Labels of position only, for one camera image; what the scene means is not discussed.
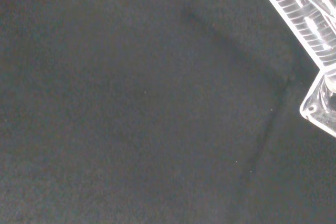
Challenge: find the black cloth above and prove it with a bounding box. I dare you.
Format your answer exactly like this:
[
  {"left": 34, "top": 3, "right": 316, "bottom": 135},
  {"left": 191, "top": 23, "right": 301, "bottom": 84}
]
[{"left": 0, "top": 0, "right": 336, "bottom": 224}]

